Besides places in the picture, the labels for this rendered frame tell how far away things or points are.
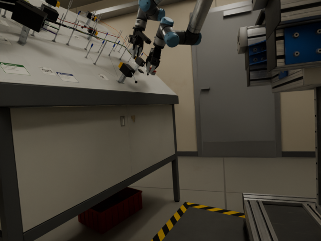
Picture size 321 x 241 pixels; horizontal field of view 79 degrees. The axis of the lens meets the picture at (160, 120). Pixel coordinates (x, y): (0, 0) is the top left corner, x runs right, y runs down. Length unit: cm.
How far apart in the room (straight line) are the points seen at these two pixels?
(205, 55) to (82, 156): 252
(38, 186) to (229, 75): 268
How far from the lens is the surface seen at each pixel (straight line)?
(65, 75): 88
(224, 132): 300
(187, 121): 308
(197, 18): 114
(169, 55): 323
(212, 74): 302
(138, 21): 148
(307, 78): 68
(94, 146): 92
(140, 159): 118
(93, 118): 92
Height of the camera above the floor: 76
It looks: 3 degrees down
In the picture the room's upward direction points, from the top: 4 degrees counter-clockwise
